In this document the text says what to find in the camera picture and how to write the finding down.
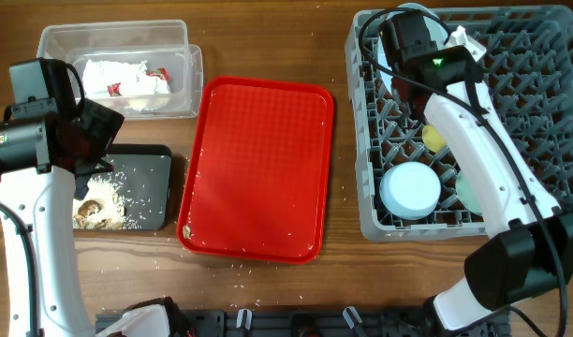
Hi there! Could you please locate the black plastic bin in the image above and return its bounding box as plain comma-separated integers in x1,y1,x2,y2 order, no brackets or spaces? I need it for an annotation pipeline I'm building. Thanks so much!
73,144,172,230

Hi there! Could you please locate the mint green bowl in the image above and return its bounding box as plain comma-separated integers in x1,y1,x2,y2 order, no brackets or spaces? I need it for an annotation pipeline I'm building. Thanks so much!
455,171,482,215

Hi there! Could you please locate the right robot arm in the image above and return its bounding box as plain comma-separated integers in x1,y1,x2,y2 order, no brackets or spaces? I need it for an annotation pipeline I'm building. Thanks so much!
378,7,573,336

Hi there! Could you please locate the light blue bowl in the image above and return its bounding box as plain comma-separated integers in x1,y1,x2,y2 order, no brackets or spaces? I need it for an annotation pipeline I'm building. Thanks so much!
379,162,441,220

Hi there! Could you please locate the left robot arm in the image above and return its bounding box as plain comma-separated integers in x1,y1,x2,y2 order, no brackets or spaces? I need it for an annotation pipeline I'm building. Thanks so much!
0,58,124,336

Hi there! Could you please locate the yellow plastic cup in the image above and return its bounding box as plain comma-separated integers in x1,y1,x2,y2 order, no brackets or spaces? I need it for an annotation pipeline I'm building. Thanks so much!
421,125,447,153

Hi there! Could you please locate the small food crumb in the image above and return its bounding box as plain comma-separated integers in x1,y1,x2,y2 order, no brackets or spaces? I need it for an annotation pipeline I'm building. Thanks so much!
183,226,191,240

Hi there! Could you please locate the light blue plate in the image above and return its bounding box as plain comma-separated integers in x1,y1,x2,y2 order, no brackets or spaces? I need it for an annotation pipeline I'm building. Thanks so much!
375,3,448,91

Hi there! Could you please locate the clear plastic bin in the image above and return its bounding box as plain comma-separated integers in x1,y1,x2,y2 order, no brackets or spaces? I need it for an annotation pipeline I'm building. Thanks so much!
37,20,203,120

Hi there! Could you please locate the red serving tray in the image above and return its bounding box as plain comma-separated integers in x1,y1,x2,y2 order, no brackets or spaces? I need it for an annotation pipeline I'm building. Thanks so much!
176,76,335,264

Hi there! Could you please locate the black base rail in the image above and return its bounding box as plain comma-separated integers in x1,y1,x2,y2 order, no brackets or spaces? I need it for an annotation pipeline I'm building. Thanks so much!
93,306,511,337

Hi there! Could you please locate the white napkin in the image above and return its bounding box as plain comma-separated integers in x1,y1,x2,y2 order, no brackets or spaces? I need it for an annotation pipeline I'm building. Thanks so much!
81,60,171,112

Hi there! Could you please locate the brown food scrap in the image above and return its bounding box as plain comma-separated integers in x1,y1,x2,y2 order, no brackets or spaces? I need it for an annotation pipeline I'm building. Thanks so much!
75,200,102,219

